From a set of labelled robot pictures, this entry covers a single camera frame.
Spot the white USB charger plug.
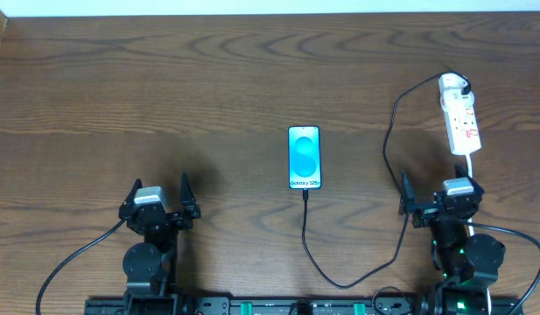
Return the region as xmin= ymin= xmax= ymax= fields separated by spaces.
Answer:
xmin=439 ymin=88 xmax=474 ymax=112

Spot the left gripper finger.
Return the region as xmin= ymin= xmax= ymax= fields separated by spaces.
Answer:
xmin=179 ymin=172 xmax=200 ymax=217
xmin=123 ymin=178 xmax=143 ymax=207

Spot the white power strip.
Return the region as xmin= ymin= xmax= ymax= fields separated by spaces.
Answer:
xmin=438 ymin=73 xmax=481 ymax=156

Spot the blue Samsung Galaxy smartphone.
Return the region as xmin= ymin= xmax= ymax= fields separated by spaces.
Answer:
xmin=288 ymin=126 xmax=322 ymax=190

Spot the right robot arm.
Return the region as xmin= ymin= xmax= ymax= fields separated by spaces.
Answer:
xmin=399 ymin=165 xmax=506 ymax=314

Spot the black left camera cable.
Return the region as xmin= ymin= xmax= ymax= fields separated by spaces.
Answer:
xmin=35 ymin=218 xmax=127 ymax=315

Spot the black camera cable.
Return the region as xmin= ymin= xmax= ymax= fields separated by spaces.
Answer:
xmin=461 ymin=220 xmax=540 ymax=315
xmin=35 ymin=218 xmax=127 ymax=315

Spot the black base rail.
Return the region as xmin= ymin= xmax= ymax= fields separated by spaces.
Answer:
xmin=84 ymin=296 xmax=523 ymax=315

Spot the black right camera cable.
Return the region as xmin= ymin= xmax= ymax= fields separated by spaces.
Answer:
xmin=461 ymin=220 xmax=540 ymax=315

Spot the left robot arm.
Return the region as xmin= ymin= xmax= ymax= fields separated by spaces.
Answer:
xmin=119 ymin=173 xmax=201 ymax=315

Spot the black USB charging cable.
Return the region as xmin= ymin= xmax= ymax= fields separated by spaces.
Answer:
xmin=300 ymin=71 xmax=473 ymax=291

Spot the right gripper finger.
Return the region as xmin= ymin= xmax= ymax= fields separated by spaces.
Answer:
xmin=454 ymin=164 xmax=472 ymax=179
xmin=398 ymin=171 xmax=416 ymax=215

